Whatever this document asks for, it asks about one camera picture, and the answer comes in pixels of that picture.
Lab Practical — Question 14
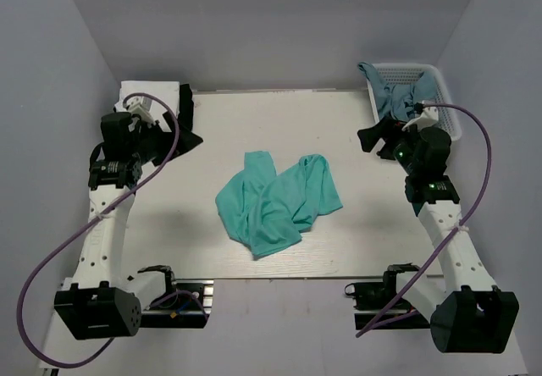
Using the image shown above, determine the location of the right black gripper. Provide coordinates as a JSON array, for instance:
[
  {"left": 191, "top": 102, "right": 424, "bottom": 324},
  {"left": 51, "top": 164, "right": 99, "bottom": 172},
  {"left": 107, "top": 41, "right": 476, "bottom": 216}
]
[{"left": 357, "top": 116, "right": 423, "bottom": 175}]

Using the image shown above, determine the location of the grey blue crumpled t shirt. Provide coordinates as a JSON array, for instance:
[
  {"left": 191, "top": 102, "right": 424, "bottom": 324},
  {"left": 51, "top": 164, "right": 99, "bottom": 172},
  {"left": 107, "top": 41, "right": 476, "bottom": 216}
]
[{"left": 357, "top": 63, "right": 437, "bottom": 122}]

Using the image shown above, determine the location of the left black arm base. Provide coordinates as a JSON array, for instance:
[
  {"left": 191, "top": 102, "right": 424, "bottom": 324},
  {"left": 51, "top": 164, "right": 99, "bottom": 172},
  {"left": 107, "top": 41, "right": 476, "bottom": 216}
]
[{"left": 140, "top": 279, "right": 214, "bottom": 329}]

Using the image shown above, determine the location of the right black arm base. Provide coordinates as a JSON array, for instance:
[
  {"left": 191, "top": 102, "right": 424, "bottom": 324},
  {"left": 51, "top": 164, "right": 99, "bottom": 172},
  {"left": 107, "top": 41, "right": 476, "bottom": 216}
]
[{"left": 344, "top": 263, "right": 429, "bottom": 330}]

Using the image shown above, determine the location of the white plastic basket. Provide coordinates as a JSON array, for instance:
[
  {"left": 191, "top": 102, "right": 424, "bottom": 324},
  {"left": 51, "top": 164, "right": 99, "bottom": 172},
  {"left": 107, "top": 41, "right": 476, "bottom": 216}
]
[{"left": 373, "top": 63, "right": 462, "bottom": 141}]

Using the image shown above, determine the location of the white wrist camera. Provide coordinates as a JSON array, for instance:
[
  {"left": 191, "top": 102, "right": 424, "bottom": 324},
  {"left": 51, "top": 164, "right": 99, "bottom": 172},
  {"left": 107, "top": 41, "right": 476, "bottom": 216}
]
[
  {"left": 401, "top": 103, "right": 439, "bottom": 131},
  {"left": 122, "top": 96, "right": 162, "bottom": 126}
]

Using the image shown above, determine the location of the folded black t shirt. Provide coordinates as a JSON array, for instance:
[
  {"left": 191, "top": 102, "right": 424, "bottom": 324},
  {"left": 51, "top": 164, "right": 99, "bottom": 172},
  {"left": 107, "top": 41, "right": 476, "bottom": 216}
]
[{"left": 177, "top": 84, "right": 195, "bottom": 134}]

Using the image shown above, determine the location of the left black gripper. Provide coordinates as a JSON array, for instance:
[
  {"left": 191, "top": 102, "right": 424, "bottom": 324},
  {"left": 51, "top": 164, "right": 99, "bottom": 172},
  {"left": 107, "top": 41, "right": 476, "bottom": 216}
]
[{"left": 130, "top": 111, "right": 204, "bottom": 167}]

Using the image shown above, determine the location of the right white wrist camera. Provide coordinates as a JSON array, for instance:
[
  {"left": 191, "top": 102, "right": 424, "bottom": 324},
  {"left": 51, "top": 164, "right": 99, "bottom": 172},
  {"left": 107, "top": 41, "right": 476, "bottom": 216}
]
[{"left": 401, "top": 103, "right": 439, "bottom": 131}]

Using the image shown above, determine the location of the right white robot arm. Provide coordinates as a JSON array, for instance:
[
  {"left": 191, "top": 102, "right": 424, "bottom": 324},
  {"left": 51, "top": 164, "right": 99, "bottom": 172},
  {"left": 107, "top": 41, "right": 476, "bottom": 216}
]
[{"left": 357, "top": 118, "right": 519, "bottom": 354}]

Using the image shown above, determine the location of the teal green t shirt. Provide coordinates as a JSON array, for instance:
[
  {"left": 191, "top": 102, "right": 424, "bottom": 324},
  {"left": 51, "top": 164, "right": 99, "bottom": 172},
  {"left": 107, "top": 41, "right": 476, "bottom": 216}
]
[{"left": 215, "top": 151, "right": 342, "bottom": 260}]

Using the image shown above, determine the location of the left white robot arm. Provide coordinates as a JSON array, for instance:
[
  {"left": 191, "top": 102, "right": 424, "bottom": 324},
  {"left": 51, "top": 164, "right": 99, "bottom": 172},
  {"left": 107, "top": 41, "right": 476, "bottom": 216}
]
[{"left": 54, "top": 112, "right": 202, "bottom": 340}]

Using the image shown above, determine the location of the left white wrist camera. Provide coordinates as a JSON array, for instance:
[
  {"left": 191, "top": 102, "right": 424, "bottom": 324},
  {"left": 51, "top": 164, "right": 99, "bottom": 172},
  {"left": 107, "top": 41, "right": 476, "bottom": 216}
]
[{"left": 122, "top": 96, "right": 162, "bottom": 126}]

